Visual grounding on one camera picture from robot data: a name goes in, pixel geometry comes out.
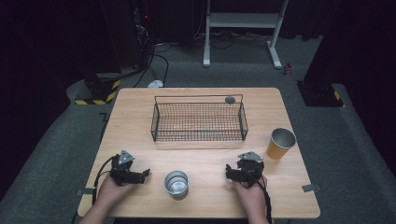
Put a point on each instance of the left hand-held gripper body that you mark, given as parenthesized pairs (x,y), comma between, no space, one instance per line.
(123,169)

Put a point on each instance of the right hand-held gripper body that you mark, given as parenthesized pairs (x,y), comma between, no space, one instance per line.
(250,169)

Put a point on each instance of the person's left hand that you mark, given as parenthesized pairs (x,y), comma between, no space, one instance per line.
(113,191)

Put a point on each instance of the person's right hand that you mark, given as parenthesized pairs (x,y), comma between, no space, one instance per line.
(250,197)

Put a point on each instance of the silver metal cup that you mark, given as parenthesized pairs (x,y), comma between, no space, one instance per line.
(176,184)

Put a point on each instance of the orange paper cup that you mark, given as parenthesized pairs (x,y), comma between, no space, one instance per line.
(278,146)

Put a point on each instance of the grey tape strip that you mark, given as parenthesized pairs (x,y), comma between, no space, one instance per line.
(311,188)
(85,191)

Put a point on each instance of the grey round tag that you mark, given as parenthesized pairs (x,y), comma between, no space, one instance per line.
(230,100)

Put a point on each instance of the black yellow striped base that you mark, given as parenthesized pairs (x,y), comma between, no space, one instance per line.
(99,90)
(320,95)

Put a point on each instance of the dark equipment rack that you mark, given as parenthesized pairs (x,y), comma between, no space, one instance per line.
(141,28)

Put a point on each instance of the white metal stand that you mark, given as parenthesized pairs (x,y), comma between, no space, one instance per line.
(243,20)

